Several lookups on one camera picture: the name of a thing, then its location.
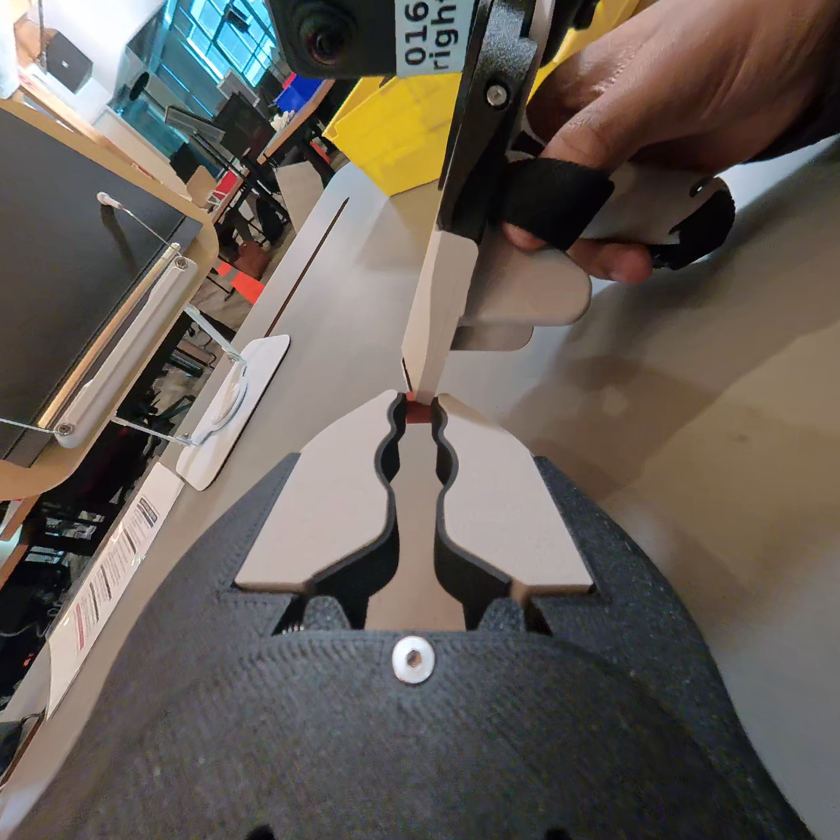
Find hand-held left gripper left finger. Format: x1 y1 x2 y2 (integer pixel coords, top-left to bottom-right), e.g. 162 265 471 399
234 390 403 631

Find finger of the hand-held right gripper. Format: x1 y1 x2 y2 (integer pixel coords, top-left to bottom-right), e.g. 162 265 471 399
399 289 534 401
417 226 593 403

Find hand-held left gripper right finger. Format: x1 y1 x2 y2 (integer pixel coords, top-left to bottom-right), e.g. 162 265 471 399
433 392 595 632

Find person's right hand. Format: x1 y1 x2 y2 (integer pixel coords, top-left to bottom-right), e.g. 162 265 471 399
502 0 840 284

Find yellow storage bin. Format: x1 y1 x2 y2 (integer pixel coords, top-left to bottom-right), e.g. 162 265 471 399
322 0 641 198

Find white metal stand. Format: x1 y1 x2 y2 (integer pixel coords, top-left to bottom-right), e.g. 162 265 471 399
0 190 291 492

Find orange traffic cone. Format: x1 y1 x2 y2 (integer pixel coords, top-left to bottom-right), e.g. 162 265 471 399
215 261 265 304

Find grey waste bin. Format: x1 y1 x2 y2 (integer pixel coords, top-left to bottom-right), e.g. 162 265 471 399
274 163 327 227

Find wooden top workbench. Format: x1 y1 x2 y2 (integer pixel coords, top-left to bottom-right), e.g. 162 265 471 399
258 77 337 166

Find small blue bin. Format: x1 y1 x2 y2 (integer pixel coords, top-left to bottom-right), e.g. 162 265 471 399
274 71 324 111

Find printed paper sheet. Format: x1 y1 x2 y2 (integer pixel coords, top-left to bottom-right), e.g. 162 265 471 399
45 461 186 721

